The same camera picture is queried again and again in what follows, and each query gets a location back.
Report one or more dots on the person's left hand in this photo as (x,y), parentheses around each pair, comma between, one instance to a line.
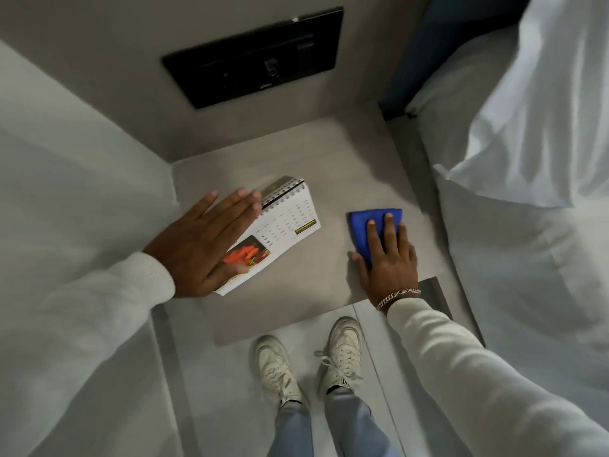
(195,252)

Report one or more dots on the person's right hand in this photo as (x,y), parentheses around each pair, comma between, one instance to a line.
(390,271)

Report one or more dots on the person's right thumb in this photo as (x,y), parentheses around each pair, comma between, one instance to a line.
(359,262)

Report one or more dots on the person's right middle finger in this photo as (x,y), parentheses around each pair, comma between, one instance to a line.
(390,233)

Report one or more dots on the person's left thumb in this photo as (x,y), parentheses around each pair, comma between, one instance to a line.
(235,268)

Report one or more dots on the person's left little finger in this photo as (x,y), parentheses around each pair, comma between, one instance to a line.
(204,204)

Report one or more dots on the person's left middle finger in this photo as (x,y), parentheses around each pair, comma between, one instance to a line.
(245,211)

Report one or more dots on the blue cleaning cloth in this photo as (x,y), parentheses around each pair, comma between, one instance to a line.
(364,223)

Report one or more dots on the white spiral desk calendar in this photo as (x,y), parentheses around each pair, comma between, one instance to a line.
(285,223)

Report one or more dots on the person's right forearm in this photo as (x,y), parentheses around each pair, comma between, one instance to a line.
(480,380)

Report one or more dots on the person's left forearm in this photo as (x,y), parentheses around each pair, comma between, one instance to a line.
(81,347)

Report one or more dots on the person's right white sneaker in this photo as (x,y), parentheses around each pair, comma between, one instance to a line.
(342,354)

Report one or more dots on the person's white sneaker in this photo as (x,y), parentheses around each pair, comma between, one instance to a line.
(342,354)
(277,368)

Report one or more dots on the person's left white sneaker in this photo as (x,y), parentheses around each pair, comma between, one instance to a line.
(277,368)

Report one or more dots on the white bed sheet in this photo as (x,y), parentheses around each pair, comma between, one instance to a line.
(533,261)

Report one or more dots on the person's right jeans leg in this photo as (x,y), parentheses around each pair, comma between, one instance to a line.
(354,425)

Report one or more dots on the person's jeans leg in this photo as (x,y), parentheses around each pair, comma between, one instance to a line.
(354,425)
(290,430)

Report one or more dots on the person's left jeans leg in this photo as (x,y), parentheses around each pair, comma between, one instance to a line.
(290,430)

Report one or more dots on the white pillow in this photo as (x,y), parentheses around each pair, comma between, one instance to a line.
(518,104)

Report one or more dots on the dark blue headboard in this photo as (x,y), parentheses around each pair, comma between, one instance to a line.
(428,52)

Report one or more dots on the black wall switch panel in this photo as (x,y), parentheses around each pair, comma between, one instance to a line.
(252,57)

